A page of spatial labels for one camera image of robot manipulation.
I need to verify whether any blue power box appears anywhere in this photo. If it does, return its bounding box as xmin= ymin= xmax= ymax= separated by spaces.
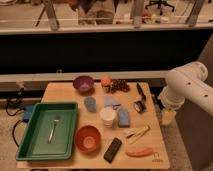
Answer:
xmin=23 ymin=105 xmax=34 ymax=122

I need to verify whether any light blue cloth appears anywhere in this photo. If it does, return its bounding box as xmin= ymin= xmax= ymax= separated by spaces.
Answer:
xmin=104 ymin=96 xmax=121 ymax=110

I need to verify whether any purple bowl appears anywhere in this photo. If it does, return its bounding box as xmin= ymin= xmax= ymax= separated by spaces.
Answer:
xmin=73 ymin=75 xmax=94 ymax=93

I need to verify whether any black office chair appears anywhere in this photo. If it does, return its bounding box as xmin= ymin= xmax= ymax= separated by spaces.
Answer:
xmin=145 ymin=0 xmax=175 ymax=16

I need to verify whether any orange carrot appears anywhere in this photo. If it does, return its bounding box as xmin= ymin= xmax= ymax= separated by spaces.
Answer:
xmin=126 ymin=148 xmax=154 ymax=157

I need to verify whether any green plastic tray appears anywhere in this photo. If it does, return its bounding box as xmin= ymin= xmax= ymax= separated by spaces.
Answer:
xmin=16 ymin=102 xmax=78 ymax=161

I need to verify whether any black remote control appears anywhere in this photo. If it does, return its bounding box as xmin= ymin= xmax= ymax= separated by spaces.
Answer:
xmin=103 ymin=138 xmax=122 ymax=163

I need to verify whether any blue sponge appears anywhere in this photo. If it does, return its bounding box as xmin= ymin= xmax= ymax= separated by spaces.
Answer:
xmin=118 ymin=108 xmax=130 ymax=127

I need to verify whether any orange fruit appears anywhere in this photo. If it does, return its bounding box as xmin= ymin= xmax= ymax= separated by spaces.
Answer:
xmin=101 ymin=76 xmax=112 ymax=87

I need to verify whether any orange bowl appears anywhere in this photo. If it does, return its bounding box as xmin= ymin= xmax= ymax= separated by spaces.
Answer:
xmin=75 ymin=125 xmax=101 ymax=154

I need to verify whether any person in background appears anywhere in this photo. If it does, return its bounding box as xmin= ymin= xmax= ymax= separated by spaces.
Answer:
xmin=67 ymin=0 xmax=115 ymax=25

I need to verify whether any metal spoon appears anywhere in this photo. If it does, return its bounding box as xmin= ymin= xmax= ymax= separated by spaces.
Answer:
xmin=48 ymin=116 xmax=60 ymax=144

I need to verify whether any blue plastic cup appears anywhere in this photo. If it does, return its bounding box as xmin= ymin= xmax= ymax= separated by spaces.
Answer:
xmin=84 ymin=97 xmax=96 ymax=112

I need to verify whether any white paper cup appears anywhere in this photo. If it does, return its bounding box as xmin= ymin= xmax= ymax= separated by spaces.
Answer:
xmin=100 ymin=107 xmax=117 ymax=127

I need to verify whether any dark grape bunch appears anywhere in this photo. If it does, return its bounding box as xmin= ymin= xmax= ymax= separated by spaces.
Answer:
xmin=109 ymin=79 xmax=130 ymax=93

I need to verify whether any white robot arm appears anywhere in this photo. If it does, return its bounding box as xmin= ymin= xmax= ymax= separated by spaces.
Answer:
xmin=158 ymin=62 xmax=213 ymax=116

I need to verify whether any black cable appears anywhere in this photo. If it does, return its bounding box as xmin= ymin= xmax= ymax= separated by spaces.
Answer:
xmin=5 ymin=87 xmax=26 ymax=148

